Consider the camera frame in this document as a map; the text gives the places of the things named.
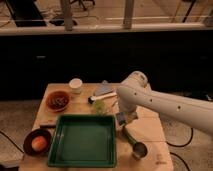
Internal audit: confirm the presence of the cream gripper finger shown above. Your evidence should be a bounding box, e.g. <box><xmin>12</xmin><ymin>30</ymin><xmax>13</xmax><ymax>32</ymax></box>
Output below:
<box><xmin>126</xmin><ymin>115</ymin><xmax>138</xmax><ymax>125</ymax></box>

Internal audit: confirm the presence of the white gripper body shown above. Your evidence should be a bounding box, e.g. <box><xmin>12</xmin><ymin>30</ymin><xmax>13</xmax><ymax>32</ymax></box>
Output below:
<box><xmin>118</xmin><ymin>99</ymin><xmax>138</xmax><ymax>119</ymax></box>

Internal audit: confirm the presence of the blue sponge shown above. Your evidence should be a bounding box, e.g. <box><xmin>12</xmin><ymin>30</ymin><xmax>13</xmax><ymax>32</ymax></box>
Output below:
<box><xmin>116</xmin><ymin>112</ymin><xmax>126</xmax><ymax>126</ymax></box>

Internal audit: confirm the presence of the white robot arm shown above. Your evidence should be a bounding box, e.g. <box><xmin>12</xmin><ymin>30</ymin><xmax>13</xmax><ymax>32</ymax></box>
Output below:
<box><xmin>116</xmin><ymin>71</ymin><xmax>213</xmax><ymax>136</ymax></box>

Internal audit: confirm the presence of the green plastic tray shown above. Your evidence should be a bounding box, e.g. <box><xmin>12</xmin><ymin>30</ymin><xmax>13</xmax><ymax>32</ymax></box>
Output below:
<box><xmin>47</xmin><ymin>115</ymin><xmax>117</xmax><ymax>168</ymax></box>

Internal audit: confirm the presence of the light green small object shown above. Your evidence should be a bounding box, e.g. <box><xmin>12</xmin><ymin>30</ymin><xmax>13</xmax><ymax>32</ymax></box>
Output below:
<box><xmin>92</xmin><ymin>100</ymin><xmax>106</xmax><ymax>114</ymax></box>

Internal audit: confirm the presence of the grey blue cloth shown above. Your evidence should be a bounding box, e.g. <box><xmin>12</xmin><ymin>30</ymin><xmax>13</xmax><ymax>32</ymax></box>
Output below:
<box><xmin>94</xmin><ymin>80</ymin><xmax>114</xmax><ymax>96</ymax></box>

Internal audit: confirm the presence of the wooden table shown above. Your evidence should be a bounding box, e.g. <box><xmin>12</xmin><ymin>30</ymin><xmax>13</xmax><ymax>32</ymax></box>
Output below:
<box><xmin>19</xmin><ymin>83</ymin><xmax>173</xmax><ymax>171</ymax></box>

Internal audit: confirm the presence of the white cup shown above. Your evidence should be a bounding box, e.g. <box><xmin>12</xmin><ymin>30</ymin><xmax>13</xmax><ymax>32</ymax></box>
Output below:
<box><xmin>69</xmin><ymin>78</ymin><xmax>83</xmax><ymax>94</ymax></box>

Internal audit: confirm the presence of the orange bowl with contents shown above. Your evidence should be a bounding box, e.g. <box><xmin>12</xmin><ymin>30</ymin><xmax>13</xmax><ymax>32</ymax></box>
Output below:
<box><xmin>46</xmin><ymin>91</ymin><xmax>70</xmax><ymax>112</ymax></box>

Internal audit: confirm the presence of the black marker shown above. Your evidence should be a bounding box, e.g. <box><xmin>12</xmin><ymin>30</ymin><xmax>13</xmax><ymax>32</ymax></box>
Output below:
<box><xmin>40</xmin><ymin>125</ymin><xmax>56</xmax><ymax>129</ymax></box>

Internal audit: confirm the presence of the orange fruit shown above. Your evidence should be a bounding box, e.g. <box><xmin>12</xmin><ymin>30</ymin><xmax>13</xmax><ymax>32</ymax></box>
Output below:
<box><xmin>31</xmin><ymin>136</ymin><xmax>47</xmax><ymax>151</ymax></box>

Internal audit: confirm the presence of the dark brown bowl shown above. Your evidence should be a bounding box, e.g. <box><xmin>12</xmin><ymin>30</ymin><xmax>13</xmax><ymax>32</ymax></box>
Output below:
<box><xmin>23</xmin><ymin>129</ymin><xmax>51</xmax><ymax>156</ymax></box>

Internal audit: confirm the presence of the green handled metal scoop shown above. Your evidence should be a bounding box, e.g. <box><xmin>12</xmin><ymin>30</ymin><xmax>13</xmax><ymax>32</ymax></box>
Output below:
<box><xmin>122</xmin><ymin>126</ymin><xmax>148</xmax><ymax>159</ymax></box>

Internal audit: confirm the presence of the black cable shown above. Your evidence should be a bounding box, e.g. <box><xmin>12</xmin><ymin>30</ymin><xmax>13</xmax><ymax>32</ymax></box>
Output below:
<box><xmin>166</xmin><ymin>127</ymin><xmax>195</xmax><ymax>148</ymax></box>

